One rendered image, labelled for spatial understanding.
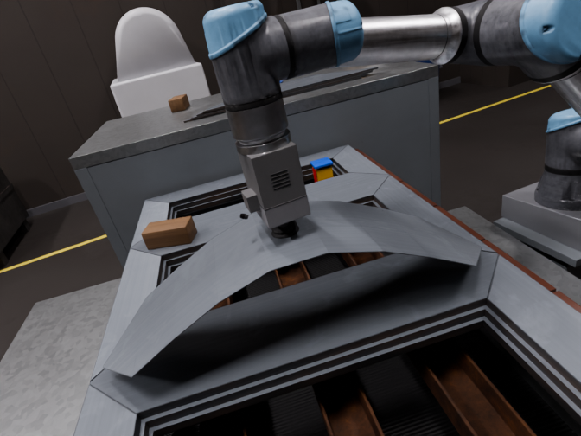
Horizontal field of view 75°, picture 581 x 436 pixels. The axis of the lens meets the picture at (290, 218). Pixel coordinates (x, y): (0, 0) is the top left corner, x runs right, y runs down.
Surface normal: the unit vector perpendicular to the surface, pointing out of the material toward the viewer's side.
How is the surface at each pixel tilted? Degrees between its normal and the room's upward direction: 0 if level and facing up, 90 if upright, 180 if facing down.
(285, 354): 0
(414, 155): 90
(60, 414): 0
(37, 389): 0
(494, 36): 91
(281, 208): 90
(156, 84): 90
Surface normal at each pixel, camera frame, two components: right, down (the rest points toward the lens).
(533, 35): -0.85, 0.47
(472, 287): -0.20, -0.86
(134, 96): 0.36, 0.38
